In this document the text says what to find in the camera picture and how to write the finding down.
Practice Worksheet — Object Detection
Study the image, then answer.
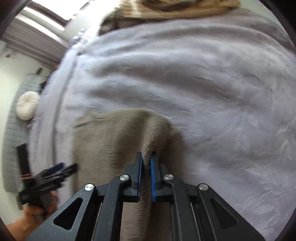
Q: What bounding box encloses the olive brown knit sweater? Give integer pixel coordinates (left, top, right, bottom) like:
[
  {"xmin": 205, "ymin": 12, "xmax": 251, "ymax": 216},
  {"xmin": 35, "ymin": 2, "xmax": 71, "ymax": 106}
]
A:
[{"xmin": 72, "ymin": 109, "xmax": 184, "ymax": 240}]

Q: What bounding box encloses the striped tan clothes pile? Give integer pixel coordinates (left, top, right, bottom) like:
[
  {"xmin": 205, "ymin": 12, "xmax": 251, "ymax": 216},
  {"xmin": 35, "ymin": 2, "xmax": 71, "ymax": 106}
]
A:
[{"xmin": 98, "ymin": 0, "xmax": 241, "ymax": 36}]

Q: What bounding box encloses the person left hand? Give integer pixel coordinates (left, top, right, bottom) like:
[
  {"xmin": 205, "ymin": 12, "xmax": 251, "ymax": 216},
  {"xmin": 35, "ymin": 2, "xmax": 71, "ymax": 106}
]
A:
[{"xmin": 6, "ymin": 191, "xmax": 58, "ymax": 240}]

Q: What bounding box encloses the lavender plush blanket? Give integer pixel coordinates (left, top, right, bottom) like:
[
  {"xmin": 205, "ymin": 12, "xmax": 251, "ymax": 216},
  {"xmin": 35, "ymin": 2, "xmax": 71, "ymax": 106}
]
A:
[{"xmin": 28, "ymin": 29, "xmax": 87, "ymax": 174}]

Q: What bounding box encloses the white round cushion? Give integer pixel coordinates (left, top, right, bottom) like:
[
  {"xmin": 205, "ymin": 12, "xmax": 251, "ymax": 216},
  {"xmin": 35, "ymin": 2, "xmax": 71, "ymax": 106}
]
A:
[{"xmin": 16, "ymin": 91, "xmax": 40, "ymax": 121}]

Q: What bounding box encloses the lavender embossed bedspread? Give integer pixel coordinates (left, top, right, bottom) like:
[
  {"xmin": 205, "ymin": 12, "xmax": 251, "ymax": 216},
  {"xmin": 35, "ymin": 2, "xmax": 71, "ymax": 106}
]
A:
[{"xmin": 54, "ymin": 9, "xmax": 295, "ymax": 240}]

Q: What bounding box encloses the lavender window curtain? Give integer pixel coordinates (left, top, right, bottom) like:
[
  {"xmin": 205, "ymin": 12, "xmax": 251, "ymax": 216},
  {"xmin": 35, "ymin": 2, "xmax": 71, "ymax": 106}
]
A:
[{"xmin": 1, "ymin": 15, "xmax": 69, "ymax": 67}]

